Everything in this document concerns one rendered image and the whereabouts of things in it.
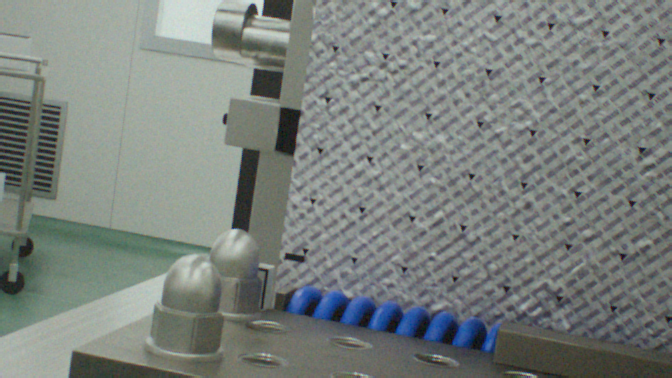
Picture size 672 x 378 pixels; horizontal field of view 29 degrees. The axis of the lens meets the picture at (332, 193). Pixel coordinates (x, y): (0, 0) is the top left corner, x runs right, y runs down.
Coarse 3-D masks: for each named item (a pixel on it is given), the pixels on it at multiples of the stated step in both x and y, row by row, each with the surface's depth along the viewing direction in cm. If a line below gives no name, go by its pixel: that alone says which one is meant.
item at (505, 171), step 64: (320, 0) 73; (320, 64) 73; (384, 64) 72; (448, 64) 71; (512, 64) 71; (576, 64) 70; (640, 64) 69; (320, 128) 73; (384, 128) 73; (448, 128) 72; (512, 128) 71; (576, 128) 70; (640, 128) 69; (320, 192) 74; (384, 192) 73; (448, 192) 72; (512, 192) 71; (576, 192) 70; (640, 192) 70; (320, 256) 74; (384, 256) 73; (448, 256) 72; (512, 256) 71; (576, 256) 71; (640, 256) 70; (512, 320) 72; (576, 320) 71; (640, 320) 70
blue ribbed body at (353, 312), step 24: (312, 288) 72; (288, 312) 71; (312, 312) 72; (336, 312) 72; (360, 312) 71; (384, 312) 70; (408, 312) 70; (432, 336) 69; (456, 336) 69; (480, 336) 71
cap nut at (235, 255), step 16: (224, 240) 67; (240, 240) 67; (224, 256) 67; (240, 256) 67; (256, 256) 68; (224, 272) 67; (240, 272) 67; (256, 272) 68; (224, 288) 67; (240, 288) 67; (256, 288) 68; (224, 304) 67; (240, 304) 67; (256, 304) 68; (240, 320) 67
